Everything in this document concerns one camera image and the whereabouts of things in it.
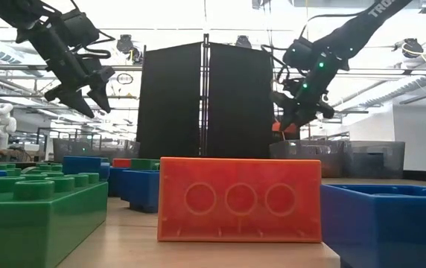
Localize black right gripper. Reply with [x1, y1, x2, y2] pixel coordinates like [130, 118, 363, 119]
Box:
[271, 66, 335, 131]

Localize black ceiling device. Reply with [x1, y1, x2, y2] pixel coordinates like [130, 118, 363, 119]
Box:
[235, 35, 253, 48]
[115, 33, 134, 54]
[393, 38, 425, 59]

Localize black folding screen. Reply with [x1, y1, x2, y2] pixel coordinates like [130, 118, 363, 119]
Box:
[136, 33, 276, 159]

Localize small blue building block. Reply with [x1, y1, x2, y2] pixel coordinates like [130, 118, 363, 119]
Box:
[62, 155, 110, 182]
[118, 169, 160, 214]
[107, 166, 123, 197]
[320, 183, 426, 268]

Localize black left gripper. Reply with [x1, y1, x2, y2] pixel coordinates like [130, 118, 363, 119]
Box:
[44, 51, 116, 119]

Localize shiny green building block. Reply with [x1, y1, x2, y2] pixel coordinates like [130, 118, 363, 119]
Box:
[130, 158, 161, 171]

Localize hanging black cable loop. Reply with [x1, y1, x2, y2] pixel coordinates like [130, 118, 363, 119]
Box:
[115, 72, 134, 86]

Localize grey translucent plastic bin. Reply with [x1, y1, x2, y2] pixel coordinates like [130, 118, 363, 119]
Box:
[345, 140, 407, 179]
[51, 137, 142, 163]
[270, 139, 348, 179]

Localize white humanoid robot figure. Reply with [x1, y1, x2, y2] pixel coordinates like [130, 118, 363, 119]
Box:
[0, 103, 18, 150]

